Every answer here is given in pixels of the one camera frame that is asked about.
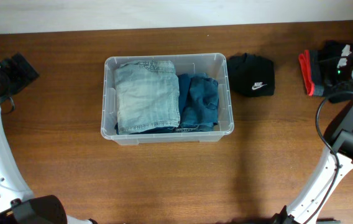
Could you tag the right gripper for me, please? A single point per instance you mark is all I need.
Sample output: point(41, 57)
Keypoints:
point(335, 81)

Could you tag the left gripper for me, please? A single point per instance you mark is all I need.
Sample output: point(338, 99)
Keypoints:
point(12, 76)

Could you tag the black shorts red waistband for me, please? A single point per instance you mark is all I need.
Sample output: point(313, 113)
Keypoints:
point(317, 72)

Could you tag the light blue jeans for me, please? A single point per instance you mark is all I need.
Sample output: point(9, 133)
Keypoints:
point(143, 68)

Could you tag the dark blue jeans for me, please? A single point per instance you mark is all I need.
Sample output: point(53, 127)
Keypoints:
point(198, 103)

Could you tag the clear plastic storage container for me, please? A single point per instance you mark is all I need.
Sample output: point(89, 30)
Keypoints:
point(213, 64)

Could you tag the dark blue teal cloth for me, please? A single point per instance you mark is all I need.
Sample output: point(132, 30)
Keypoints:
point(151, 105)

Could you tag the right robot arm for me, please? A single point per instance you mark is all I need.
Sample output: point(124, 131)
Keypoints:
point(334, 125)

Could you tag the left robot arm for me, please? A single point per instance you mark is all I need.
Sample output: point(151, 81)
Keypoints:
point(17, 202)

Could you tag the black Nike shirt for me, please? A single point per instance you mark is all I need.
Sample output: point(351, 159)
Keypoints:
point(251, 75)

